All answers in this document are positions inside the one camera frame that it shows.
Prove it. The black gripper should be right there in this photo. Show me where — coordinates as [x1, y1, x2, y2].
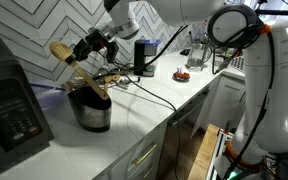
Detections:
[67, 28, 111, 65]

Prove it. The wooden slotted spoon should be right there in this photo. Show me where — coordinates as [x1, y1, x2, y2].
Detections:
[49, 41, 111, 101]

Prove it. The silver utensil holder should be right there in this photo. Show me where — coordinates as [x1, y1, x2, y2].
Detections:
[67, 85, 113, 133]

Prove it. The orange heart-shaped holder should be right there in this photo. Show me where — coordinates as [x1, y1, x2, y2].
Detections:
[173, 70, 190, 80]

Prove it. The black coffee maker blue lid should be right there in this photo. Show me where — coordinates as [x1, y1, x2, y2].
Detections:
[133, 38, 162, 78]

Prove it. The black microwave oven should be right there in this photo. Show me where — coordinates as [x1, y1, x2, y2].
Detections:
[0, 36, 55, 178]

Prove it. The round silver dish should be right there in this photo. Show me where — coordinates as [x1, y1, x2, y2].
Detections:
[172, 68, 191, 82]

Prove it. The clear glass pitcher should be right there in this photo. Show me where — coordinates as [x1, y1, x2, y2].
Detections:
[186, 41, 209, 72]

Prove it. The white lower cabinet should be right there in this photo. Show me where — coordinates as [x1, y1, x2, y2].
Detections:
[93, 74, 247, 180]

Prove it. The wooden plank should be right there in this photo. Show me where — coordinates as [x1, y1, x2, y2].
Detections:
[187, 123, 221, 180]

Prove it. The metal robot mounting stand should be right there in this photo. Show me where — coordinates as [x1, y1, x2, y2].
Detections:
[213, 128, 275, 180]

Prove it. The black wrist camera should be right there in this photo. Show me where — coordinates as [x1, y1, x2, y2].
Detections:
[104, 40, 120, 64]

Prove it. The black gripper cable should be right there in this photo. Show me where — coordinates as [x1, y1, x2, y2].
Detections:
[117, 24, 189, 73]

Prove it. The gold drawer handle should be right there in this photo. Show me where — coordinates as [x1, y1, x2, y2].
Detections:
[132, 142, 158, 166]

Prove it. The black camera stand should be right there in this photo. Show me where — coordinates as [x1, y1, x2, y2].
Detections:
[255, 0, 288, 21]

